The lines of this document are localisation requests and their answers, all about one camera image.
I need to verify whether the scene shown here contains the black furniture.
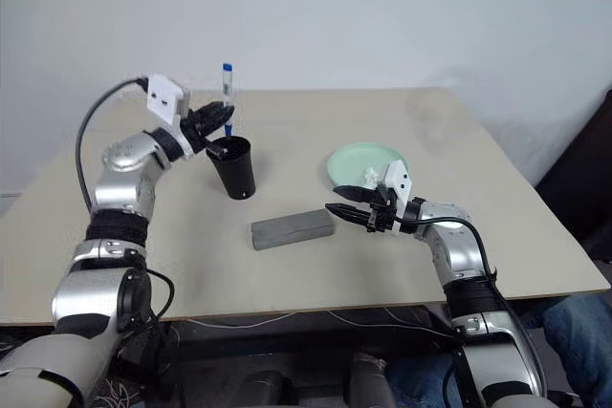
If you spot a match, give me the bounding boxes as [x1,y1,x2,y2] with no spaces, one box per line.
[535,87,612,264]

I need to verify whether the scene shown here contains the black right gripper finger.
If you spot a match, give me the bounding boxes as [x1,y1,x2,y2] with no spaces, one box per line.
[324,204,374,226]
[332,184,383,204]

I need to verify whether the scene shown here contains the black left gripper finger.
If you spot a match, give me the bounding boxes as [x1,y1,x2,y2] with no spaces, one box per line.
[203,100,236,118]
[200,114,234,136]

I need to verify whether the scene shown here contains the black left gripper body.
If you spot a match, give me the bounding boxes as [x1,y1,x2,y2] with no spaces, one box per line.
[180,107,216,151]

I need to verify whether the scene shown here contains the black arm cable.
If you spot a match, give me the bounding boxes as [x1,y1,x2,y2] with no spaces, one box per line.
[396,216,549,399]
[76,76,177,366]

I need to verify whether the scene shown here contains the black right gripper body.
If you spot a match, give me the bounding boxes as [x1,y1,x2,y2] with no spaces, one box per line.
[365,186,403,233]

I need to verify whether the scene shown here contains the grey rounded shape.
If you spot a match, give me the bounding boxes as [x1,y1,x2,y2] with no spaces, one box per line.
[348,352,401,408]

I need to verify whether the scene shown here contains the white marker with blue cap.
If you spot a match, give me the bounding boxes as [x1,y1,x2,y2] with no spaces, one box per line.
[220,62,236,137]

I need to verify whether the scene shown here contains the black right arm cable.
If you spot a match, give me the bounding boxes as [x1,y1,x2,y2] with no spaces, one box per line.
[396,216,549,399]

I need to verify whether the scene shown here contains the thin white wire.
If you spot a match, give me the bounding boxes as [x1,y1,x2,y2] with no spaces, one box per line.
[186,310,460,337]

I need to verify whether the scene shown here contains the person's blue jeans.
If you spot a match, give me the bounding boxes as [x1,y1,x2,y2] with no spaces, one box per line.
[384,293,612,408]

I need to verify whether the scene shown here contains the black plastic cup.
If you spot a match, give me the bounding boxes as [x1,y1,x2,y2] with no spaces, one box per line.
[205,136,257,201]

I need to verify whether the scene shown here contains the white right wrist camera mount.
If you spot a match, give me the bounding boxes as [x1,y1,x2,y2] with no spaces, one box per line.
[380,159,415,233]

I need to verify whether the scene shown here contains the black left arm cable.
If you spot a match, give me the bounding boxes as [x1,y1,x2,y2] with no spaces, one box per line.
[76,76,177,366]

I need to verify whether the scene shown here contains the green round plate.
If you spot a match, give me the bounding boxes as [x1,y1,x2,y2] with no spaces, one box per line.
[326,140,410,189]

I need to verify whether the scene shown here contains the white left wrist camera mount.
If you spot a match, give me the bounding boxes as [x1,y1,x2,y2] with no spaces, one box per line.
[145,72,193,159]

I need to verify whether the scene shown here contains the dark rounded shape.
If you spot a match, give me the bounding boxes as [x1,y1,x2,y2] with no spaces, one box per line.
[243,369,300,408]

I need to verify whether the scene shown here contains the black table underframe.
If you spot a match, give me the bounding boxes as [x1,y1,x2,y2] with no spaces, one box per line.
[162,305,460,371]

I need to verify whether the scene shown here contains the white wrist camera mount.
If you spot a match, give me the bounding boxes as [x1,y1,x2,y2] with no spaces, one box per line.
[380,159,415,233]
[145,72,193,159]

